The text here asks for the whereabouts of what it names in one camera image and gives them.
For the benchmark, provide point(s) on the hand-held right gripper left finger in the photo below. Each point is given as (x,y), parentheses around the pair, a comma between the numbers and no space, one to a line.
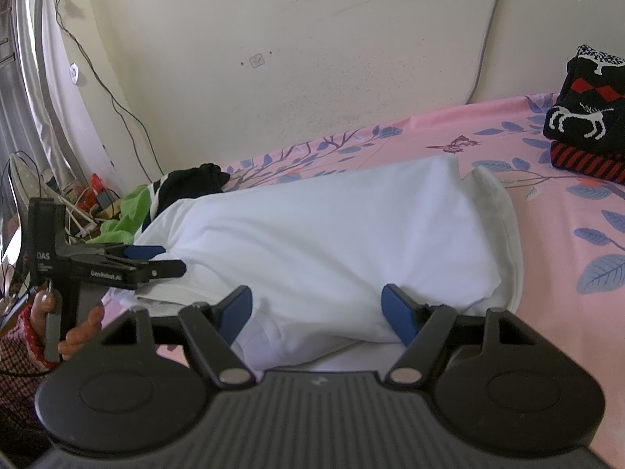
(237,311)

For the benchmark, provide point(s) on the black patterned folded sweater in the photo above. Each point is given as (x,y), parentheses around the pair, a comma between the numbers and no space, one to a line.
(586,102)

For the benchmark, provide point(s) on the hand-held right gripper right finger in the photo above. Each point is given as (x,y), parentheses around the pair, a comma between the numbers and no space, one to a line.
(396,312)

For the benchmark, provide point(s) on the white power strip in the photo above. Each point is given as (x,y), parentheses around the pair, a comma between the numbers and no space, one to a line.
(80,224)

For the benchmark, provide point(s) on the pink printed bedsheet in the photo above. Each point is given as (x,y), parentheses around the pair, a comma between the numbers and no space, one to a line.
(561,234)

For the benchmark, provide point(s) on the green garment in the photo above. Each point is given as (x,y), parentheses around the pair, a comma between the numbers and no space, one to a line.
(128,215)

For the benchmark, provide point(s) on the red black striped garment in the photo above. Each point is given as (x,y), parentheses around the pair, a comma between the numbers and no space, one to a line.
(586,163)

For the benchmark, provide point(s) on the person's left hand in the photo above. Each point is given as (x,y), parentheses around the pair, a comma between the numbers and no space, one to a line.
(83,330)

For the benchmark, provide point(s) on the white garment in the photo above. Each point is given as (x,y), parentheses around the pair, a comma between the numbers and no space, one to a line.
(317,234)

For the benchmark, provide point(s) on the white grey curtain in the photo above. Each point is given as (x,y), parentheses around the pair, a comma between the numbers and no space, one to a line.
(34,58)

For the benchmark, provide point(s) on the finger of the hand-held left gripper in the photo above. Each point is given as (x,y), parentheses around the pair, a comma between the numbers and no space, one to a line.
(144,252)
(168,269)

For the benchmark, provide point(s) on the small pink wall sticker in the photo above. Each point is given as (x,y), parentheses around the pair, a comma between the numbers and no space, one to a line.
(257,60)

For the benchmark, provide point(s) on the person's left forearm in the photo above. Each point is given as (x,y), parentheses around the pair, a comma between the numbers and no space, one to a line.
(19,366)

